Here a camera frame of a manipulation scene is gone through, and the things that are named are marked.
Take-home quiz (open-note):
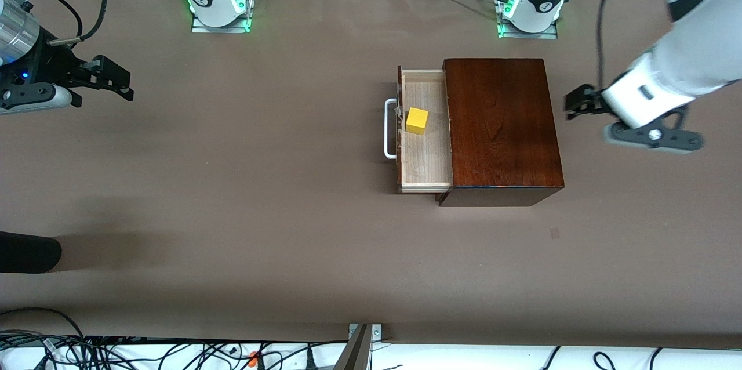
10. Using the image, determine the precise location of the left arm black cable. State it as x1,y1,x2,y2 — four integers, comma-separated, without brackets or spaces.
597,0,632,89

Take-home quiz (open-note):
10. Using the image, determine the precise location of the dark brown wooden cabinet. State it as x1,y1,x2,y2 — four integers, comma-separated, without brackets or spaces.
436,58,566,208

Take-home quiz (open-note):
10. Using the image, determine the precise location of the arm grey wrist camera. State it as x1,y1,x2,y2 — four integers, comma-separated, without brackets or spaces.
0,82,74,116
603,108,705,155

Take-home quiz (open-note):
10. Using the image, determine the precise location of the thin black cable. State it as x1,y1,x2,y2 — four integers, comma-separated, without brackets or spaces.
20,0,85,40

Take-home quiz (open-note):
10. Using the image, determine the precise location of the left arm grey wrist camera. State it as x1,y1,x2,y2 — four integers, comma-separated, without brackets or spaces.
603,108,705,155

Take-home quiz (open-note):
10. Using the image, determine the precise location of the wooden drawer with white handle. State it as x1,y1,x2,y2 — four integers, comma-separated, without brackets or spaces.
384,65,454,194

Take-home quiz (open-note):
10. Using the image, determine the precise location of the dark angled bar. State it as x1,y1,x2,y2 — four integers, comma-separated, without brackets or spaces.
333,324,372,370

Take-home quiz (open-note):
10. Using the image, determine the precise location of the metal mounting bracket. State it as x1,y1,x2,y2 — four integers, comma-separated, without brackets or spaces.
348,324,383,342

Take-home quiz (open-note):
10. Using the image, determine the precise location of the black rounded object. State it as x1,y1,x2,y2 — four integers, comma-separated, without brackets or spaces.
0,231,63,274

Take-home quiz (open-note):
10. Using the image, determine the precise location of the yellow cube block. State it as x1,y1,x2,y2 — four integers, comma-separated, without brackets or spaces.
405,107,430,136

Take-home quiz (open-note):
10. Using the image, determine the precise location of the right arm aluminium base plate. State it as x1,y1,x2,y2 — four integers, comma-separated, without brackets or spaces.
191,10,252,34

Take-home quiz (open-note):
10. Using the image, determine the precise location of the left arm aluminium base plate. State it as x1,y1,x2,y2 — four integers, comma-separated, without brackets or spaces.
497,21,558,40

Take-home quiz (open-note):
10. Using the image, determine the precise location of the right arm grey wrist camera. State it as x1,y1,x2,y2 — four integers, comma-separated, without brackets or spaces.
0,82,74,116

